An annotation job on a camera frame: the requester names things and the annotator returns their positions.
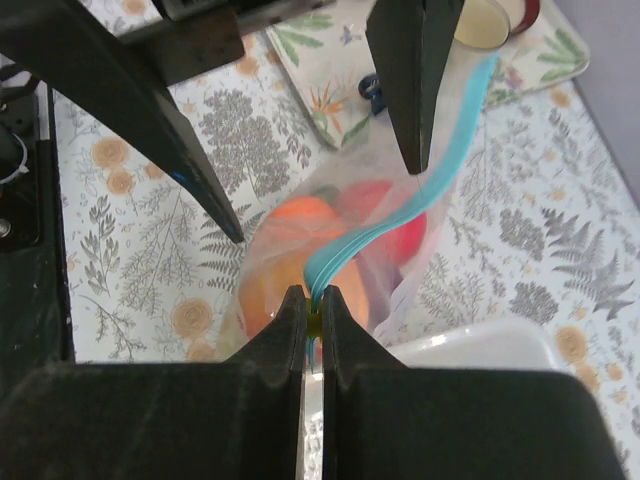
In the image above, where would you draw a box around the red fake apple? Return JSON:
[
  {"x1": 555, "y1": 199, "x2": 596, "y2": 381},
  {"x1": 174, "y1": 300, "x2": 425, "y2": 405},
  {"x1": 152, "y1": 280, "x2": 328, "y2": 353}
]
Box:
[{"x1": 335, "y1": 179, "x2": 428, "y2": 267}]

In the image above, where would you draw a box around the clear zip top bag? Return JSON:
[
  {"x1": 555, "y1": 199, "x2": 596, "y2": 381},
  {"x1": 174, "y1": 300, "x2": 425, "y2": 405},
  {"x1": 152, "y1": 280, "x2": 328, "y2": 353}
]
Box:
[{"x1": 216, "y1": 46, "x2": 497, "y2": 360}]

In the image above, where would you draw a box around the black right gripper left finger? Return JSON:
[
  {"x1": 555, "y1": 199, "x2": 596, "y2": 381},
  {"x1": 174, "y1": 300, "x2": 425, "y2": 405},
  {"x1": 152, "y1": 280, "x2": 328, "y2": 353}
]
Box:
[{"x1": 1, "y1": 286, "x2": 306, "y2": 479}]

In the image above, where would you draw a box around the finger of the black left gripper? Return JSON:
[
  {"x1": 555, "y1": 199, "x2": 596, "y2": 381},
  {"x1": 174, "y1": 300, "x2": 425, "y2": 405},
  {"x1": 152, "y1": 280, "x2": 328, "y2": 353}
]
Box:
[{"x1": 366, "y1": 0, "x2": 464, "y2": 175}]

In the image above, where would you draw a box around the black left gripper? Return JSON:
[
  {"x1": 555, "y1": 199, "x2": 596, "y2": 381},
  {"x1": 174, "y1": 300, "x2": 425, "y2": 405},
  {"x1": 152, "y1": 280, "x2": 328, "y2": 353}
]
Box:
[{"x1": 1, "y1": 0, "x2": 330, "y2": 243}]

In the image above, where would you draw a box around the cream yellow cup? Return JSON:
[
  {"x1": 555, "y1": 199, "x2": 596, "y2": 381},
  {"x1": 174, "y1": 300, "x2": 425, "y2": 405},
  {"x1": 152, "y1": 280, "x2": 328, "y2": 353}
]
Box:
[{"x1": 454, "y1": 0, "x2": 511, "y2": 50}]

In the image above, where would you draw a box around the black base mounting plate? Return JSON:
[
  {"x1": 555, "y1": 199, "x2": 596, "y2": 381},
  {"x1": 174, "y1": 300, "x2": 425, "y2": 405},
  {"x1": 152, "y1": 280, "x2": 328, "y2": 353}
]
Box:
[{"x1": 1, "y1": 58, "x2": 74, "y2": 397}]

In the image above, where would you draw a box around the red rimmed plate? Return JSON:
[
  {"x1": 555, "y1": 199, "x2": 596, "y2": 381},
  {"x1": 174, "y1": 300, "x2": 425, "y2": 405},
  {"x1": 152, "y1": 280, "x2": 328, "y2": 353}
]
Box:
[{"x1": 510, "y1": 0, "x2": 541, "y2": 36}]

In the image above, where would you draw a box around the floral table mat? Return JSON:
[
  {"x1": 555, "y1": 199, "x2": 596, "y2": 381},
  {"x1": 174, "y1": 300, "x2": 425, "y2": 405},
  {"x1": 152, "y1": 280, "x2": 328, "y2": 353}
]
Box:
[{"x1": 54, "y1": 8, "x2": 639, "y2": 479}]

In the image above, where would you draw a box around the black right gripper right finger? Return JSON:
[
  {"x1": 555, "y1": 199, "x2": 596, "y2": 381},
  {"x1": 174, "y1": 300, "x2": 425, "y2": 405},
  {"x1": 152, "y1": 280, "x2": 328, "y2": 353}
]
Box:
[{"x1": 322, "y1": 287, "x2": 624, "y2": 479}]

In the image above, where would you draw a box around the white plastic mesh basket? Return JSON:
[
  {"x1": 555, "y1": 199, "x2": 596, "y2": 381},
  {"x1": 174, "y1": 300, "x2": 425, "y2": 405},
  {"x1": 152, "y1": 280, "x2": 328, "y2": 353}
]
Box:
[{"x1": 389, "y1": 318, "x2": 569, "y2": 373}]

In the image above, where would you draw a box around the orange fake fruit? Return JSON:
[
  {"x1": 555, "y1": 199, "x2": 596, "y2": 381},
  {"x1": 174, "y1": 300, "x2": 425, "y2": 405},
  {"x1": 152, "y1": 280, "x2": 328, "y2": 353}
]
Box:
[{"x1": 238, "y1": 196, "x2": 346, "y2": 338}]

